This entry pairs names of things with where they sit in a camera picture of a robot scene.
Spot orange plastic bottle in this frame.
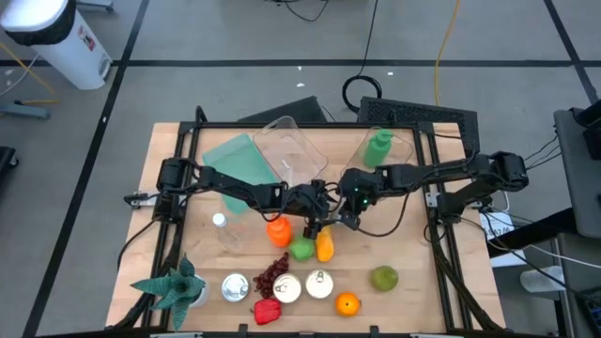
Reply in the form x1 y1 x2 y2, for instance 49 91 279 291
265 214 295 249

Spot grey power strip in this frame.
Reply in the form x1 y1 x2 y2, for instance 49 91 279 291
0 101 52 121

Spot black device on cabinet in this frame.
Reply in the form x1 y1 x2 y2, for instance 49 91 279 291
569 97 601 161

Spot green plastic bottle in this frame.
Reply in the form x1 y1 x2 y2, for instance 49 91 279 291
362 129 394 169

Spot black coiled hanging cable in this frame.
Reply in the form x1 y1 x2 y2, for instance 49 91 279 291
341 0 384 115

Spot yellow hanging cable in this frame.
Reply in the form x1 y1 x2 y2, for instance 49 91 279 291
432 0 464 107

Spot yellow toy mango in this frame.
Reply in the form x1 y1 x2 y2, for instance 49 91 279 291
315 226 336 263

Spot black aluminium table frame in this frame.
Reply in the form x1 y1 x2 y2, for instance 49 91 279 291
110 105 507 338

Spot thin black floor cable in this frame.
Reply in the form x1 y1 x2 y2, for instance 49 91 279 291
270 0 331 23

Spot bright green toy apple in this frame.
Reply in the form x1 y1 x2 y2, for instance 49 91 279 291
288 236 316 263

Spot light grey chair foot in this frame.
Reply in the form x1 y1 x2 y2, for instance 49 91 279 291
518 265 566 296

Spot olive green toy pear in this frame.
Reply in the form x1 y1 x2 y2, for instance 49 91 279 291
369 265 400 293

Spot toy orange fruit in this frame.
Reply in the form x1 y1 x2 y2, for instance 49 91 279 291
334 291 362 318

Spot clear plastic bin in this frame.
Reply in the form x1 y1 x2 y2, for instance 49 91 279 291
345 126 415 171
252 115 330 189

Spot black floor equipment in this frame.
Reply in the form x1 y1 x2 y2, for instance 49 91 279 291
0 146 20 182

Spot clear white-capped water bottle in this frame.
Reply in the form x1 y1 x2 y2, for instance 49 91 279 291
211 212 250 253

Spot red toy bell pepper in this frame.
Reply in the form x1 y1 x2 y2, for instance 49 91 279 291
253 298 283 326

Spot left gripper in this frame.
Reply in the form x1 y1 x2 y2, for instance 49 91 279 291
280 179 332 239

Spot dark red toy grapes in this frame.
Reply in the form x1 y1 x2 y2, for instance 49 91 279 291
252 251 291 300

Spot black beam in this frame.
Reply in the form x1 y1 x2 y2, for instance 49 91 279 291
487 207 579 258

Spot grey cabinet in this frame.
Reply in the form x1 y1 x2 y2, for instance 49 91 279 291
552 106 601 240

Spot white plant pot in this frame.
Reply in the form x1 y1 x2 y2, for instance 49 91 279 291
190 274 211 309

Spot cream lid tin can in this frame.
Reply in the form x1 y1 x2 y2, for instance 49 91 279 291
305 269 335 300
272 272 302 304

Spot white label sheet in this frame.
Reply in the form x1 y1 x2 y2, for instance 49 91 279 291
479 210 516 243

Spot black mesh computer case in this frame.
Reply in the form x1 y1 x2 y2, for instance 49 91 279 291
357 96 481 160

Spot teal translucent plastic tray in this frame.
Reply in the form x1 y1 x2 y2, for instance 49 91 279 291
201 133 283 216

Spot white trash bin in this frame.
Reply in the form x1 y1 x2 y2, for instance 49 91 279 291
0 0 114 91

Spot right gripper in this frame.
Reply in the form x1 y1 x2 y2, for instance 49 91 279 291
338 167 382 231

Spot teal artificial plant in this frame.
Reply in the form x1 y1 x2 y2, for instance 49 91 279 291
130 253 208 332

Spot black flat panel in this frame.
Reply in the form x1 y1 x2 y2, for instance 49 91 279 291
238 95 329 124

